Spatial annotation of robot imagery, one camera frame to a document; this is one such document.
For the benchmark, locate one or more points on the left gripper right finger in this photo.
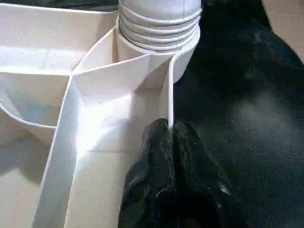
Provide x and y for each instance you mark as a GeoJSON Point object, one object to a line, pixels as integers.
{"type": "Point", "coordinates": [204, 199]}

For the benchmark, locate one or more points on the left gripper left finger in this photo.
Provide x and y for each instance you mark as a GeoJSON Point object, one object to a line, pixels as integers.
{"type": "Point", "coordinates": [152, 190]}

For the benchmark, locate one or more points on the white plastic table top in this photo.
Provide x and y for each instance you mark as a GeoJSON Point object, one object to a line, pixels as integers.
{"type": "Point", "coordinates": [57, 95]}

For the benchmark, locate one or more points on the white plastic table leg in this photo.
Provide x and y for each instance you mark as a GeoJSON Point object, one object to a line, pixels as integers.
{"type": "Point", "coordinates": [159, 19]}

